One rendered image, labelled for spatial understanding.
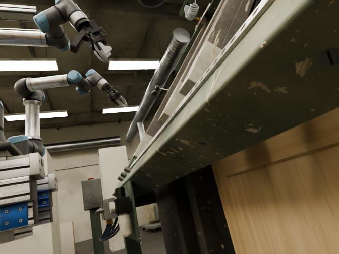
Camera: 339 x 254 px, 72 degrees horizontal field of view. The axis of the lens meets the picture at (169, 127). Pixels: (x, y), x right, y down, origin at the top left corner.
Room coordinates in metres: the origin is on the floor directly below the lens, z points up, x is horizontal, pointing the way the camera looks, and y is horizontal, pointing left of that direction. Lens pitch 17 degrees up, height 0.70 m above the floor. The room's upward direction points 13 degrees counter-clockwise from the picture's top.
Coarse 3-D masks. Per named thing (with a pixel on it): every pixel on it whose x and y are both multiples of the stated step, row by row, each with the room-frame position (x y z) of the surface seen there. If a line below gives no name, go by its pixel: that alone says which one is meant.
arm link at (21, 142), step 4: (16, 136) 1.30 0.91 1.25; (20, 136) 1.31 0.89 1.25; (24, 136) 1.33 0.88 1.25; (8, 140) 1.29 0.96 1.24; (12, 140) 1.29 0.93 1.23; (16, 140) 1.29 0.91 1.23; (20, 140) 1.31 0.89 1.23; (24, 140) 1.32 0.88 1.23; (28, 140) 1.36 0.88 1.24; (16, 144) 1.29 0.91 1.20; (20, 144) 1.30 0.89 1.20; (24, 144) 1.32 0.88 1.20; (28, 144) 1.36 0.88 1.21; (32, 144) 1.40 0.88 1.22; (20, 148) 1.30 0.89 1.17; (24, 148) 1.32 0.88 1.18; (28, 148) 1.36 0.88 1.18; (32, 148) 1.40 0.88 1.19; (24, 152) 1.32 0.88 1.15; (28, 152) 1.36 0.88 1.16; (32, 152) 1.41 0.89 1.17
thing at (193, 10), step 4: (184, 4) 1.28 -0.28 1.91; (192, 4) 1.23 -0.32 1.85; (196, 4) 1.22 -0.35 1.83; (192, 8) 1.21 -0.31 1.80; (196, 8) 1.22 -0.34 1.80; (180, 12) 1.34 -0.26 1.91; (188, 12) 1.25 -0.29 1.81; (192, 12) 1.24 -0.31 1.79; (196, 12) 1.24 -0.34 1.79; (188, 16) 1.27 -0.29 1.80; (192, 16) 1.27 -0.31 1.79
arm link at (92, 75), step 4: (88, 72) 1.42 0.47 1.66; (92, 72) 1.43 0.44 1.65; (96, 72) 1.44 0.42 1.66; (88, 76) 1.44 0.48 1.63; (92, 76) 1.43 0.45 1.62; (96, 76) 1.44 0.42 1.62; (100, 76) 1.45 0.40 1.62; (92, 80) 1.44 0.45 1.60; (96, 80) 1.44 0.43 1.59; (96, 84) 1.46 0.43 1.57
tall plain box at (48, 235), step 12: (48, 156) 3.32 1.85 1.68; (48, 168) 3.24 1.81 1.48; (36, 228) 3.10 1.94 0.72; (48, 228) 3.15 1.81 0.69; (24, 240) 3.04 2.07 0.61; (36, 240) 3.09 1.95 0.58; (48, 240) 3.14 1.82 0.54; (60, 240) 3.97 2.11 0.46; (0, 252) 2.95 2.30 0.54; (12, 252) 3.00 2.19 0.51; (24, 252) 3.04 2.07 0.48; (36, 252) 3.09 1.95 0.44; (48, 252) 3.14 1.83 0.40; (60, 252) 3.86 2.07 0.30
